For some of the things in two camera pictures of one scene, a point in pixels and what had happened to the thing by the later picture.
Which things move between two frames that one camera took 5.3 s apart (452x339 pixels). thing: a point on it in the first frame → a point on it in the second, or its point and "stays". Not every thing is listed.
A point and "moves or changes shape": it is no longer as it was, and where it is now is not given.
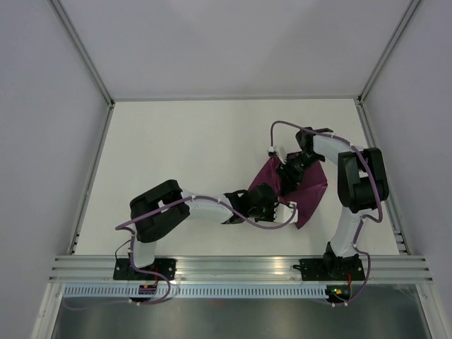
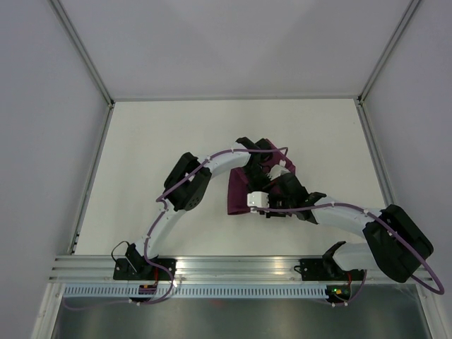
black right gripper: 288,179 → 269,214
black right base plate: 335,269 stays
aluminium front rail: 77,269 stays
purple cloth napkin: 313,182 moves or changes shape
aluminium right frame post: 373,78 stays
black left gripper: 271,217 → 260,187
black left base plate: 124,270 stays
